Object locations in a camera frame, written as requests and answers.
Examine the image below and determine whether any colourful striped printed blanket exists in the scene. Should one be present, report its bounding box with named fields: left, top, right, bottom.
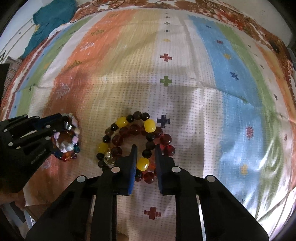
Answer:
left=0, top=7, right=296, bottom=237

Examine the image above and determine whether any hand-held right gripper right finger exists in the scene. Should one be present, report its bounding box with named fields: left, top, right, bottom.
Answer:
left=154, top=144, right=270, bottom=241

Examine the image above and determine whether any multicoloured glass bead bracelet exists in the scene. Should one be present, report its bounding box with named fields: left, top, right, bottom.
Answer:
left=54, top=143, right=80, bottom=163

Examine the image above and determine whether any red bead bracelet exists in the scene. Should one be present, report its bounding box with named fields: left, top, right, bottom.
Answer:
left=112, top=124, right=176, bottom=184

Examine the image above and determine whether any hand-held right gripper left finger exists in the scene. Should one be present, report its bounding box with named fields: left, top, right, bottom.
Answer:
left=25, top=144, right=138, bottom=241

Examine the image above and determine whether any striped grey cloth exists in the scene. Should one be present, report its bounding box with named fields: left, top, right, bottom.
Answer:
left=4, top=57, right=24, bottom=93

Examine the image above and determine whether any pink white bead bracelet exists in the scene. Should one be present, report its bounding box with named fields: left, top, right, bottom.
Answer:
left=53, top=113, right=80, bottom=151

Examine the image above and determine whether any teal cloth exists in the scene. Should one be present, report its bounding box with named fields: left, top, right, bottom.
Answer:
left=21, top=0, right=77, bottom=59

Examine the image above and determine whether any yellow black bead bracelet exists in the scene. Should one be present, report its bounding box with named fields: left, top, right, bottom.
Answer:
left=96, top=111, right=156, bottom=182

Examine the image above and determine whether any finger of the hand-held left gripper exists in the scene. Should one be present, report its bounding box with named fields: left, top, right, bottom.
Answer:
left=8, top=130, right=57, bottom=153
left=0, top=113, right=70, bottom=137

